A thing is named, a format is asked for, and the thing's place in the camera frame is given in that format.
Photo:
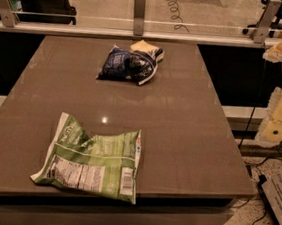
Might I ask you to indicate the left metal glass bracket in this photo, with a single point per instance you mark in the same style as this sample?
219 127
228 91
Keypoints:
8 16

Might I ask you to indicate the glass barrier panel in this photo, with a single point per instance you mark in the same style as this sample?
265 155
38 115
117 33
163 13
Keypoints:
226 20

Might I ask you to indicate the grey table drawer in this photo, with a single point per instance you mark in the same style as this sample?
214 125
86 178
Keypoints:
113 215

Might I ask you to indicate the metal glass bracket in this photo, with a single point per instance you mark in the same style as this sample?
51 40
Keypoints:
139 17
8 16
265 22

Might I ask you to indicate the yellow sponge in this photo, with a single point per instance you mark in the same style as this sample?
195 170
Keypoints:
144 47

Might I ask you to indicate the green jalapeno chip bag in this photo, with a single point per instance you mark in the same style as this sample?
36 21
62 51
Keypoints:
102 165

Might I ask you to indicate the right metal glass bracket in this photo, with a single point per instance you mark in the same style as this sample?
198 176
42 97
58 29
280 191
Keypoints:
265 22

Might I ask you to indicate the blue chip bag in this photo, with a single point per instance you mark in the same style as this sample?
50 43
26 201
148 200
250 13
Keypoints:
137 66

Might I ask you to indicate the middle metal glass bracket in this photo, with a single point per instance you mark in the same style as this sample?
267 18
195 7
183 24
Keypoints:
139 17

